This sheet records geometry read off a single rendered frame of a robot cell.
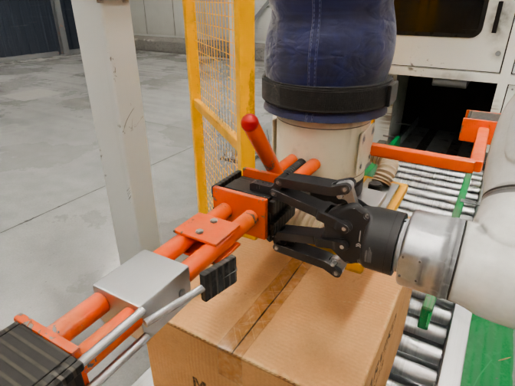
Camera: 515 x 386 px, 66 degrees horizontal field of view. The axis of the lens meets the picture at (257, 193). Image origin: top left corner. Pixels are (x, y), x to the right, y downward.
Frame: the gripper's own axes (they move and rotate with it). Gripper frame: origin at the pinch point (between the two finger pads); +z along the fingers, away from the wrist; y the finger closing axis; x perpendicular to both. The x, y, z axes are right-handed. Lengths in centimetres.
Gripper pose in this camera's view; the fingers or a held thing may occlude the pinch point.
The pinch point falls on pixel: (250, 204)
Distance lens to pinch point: 55.0
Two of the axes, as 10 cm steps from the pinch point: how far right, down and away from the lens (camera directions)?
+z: -8.7, -2.2, 4.5
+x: 5.0, -3.8, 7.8
